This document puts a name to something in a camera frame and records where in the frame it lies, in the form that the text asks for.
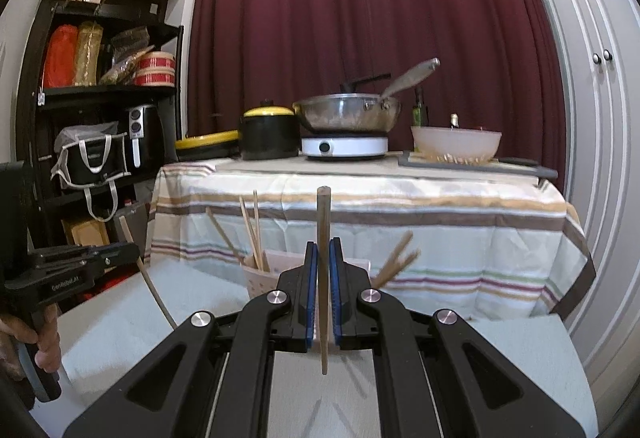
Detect green oil bottle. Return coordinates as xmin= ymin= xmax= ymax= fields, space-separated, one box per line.
xmin=411 ymin=87 xmax=431 ymax=127

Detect yellow lidded flat pan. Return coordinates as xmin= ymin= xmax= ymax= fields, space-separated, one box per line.
xmin=175 ymin=129 xmax=242 ymax=162

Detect red striped round box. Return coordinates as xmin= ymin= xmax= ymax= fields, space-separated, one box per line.
xmin=132 ymin=51 xmax=176 ymax=86

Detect white cabinet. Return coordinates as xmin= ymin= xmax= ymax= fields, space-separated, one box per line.
xmin=500 ymin=0 xmax=640 ymax=384

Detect dark grey cutting board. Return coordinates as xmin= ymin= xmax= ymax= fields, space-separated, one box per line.
xmin=397 ymin=151 xmax=559 ymax=180

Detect black tote bag white straps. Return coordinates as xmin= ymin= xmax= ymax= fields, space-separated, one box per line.
xmin=51 ymin=121 xmax=132 ymax=222

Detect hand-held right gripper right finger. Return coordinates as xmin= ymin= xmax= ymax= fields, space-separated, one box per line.
xmin=329 ymin=237 xmax=588 ymax=438

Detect orange bag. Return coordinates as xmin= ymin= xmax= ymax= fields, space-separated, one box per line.
xmin=42 ymin=24 xmax=78 ymax=89

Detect white perforated utensil basket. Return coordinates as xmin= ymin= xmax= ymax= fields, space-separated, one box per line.
xmin=241 ymin=245 xmax=373 ymax=314

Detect white colander bowl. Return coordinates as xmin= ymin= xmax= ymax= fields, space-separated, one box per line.
xmin=411 ymin=125 xmax=503 ymax=164

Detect person's left hand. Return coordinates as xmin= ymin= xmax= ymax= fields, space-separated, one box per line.
xmin=0 ymin=305 xmax=63 ymax=371

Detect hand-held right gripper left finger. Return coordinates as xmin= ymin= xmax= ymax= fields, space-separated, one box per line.
xmin=62 ymin=241 xmax=319 ymax=438

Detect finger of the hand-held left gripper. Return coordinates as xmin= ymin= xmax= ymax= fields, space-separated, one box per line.
xmin=30 ymin=242 xmax=128 ymax=262
xmin=75 ymin=244 xmax=142 ymax=276

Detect black pot with yellow lid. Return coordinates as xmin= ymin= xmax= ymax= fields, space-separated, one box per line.
xmin=239 ymin=99 xmax=301 ymax=161

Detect gold bag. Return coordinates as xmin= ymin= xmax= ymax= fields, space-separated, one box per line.
xmin=75 ymin=21 xmax=104 ymax=86

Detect clear plastic bags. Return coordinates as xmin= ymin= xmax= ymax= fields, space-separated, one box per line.
xmin=100 ymin=26 xmax=156 ymax=84

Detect white induction cooker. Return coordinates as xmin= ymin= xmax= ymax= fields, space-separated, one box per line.
xmin=301 ymin=133 xmax=390 ymax=161

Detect striped tablecloth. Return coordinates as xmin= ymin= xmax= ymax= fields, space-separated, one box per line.
xmin=145 ymin=158 xmax=597 ymax=321

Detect wooden board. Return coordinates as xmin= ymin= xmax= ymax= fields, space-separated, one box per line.
xmin=61 ymin=217 xmax=111 ymax=249

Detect steel frying pan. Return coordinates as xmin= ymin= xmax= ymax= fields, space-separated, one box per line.
xmin=292 ymin=73 xmax=402 ymax=131

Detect black shelf rack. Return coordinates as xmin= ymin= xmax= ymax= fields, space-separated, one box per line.
xmin=17 ymin=0 xmax=185 ymax=269

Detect grey foam table mat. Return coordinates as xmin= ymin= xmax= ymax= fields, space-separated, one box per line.
xmin=47 ymin=258 xmax=598 ymax=438

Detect black air fryer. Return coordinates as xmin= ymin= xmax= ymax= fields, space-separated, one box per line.
xmin=125 ymin=103 xmax=163 ymax=169

